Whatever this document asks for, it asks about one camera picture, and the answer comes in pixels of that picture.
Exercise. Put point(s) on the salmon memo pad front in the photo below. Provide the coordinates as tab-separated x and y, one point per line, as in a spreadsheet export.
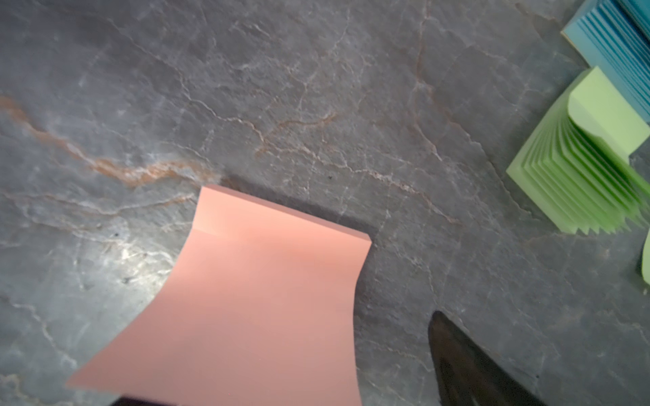
258	310

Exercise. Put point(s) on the light blue memo pad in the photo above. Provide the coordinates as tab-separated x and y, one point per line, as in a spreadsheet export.
614	35

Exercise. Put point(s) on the torn light green page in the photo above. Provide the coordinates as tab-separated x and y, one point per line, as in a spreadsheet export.
645	263

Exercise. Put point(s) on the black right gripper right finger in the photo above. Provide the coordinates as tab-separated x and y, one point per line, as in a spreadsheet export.
466	375

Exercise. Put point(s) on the light green memo pad small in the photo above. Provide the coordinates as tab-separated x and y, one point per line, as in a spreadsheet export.
575	166

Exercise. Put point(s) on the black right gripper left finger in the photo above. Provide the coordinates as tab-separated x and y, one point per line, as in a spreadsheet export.
124	401

